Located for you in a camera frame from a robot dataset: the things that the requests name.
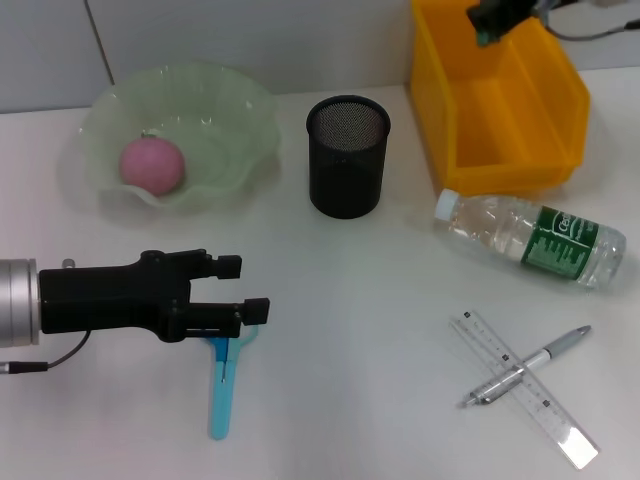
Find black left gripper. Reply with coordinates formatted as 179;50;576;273
38;248;272;344

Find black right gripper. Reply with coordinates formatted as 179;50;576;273
466;0;540;46

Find blue scissors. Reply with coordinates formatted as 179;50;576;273
202;324;261;442

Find pink toy peach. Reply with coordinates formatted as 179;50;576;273
118;135;187;197

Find clear water bottle green label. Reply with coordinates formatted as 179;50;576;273
432;188;628;291

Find pale green glass fruit plate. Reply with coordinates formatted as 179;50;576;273
78;60;281;216

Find black mesh pen holder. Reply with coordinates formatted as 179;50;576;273
306;94;392;220

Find grey marker pen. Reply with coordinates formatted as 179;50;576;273
455;324;592;410

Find transparent plastic ruler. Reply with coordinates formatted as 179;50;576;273
448;309;601;470

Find yellow plastic storage bin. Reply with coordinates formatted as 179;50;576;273
410;0;592;197

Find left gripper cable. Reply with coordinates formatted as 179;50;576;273
0;329;94;375

